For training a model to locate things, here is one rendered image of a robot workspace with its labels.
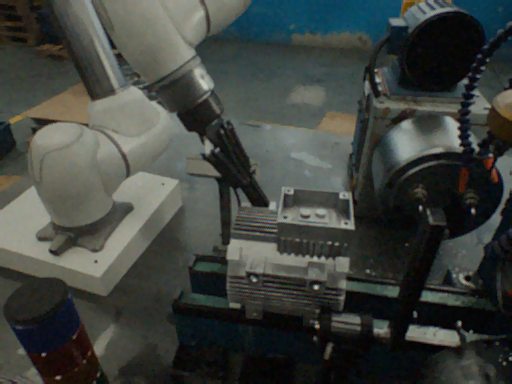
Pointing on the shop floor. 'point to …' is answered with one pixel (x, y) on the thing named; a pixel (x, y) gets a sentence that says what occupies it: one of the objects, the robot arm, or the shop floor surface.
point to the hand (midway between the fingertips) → (254, 194)
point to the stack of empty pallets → (20, 22)
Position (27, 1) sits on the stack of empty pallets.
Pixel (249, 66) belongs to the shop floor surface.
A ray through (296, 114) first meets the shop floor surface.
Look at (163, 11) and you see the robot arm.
